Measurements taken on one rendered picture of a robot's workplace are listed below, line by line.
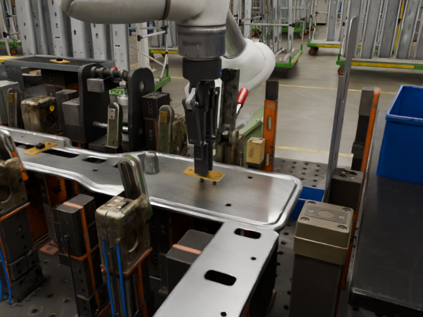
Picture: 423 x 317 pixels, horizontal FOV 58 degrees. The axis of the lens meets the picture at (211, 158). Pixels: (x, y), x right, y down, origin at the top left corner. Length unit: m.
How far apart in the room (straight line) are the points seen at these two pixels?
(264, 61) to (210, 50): 0.87
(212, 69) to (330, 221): 0.34
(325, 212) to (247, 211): 0.16
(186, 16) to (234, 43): 0.78
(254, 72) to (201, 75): 0.83
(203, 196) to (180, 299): 0.28
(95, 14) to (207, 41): 0.19
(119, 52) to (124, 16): 4.69
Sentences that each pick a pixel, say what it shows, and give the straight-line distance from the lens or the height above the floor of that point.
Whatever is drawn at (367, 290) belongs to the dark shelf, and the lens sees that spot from 0.54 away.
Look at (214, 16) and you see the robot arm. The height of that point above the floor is 1.34.
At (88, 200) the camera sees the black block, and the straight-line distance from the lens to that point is 0.81.
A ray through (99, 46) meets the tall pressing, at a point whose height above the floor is 0.74.
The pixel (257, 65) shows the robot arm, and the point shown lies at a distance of 1.53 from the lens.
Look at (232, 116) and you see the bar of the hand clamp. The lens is 0.89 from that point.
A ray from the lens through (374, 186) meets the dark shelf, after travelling 0.80.
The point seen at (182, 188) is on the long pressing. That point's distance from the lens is 0.80.
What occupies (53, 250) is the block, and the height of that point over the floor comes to 0.70.
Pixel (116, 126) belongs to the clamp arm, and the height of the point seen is 1.05.
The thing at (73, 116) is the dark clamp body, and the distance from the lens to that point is 1.20.
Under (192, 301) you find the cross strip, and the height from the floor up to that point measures 1.00.
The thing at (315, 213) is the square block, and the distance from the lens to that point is 0.61.
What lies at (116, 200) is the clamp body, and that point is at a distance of 0.68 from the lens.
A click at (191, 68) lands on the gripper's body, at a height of 1.25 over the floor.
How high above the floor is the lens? 1.37
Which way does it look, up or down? 23 degrees down
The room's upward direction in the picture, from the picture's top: straight up
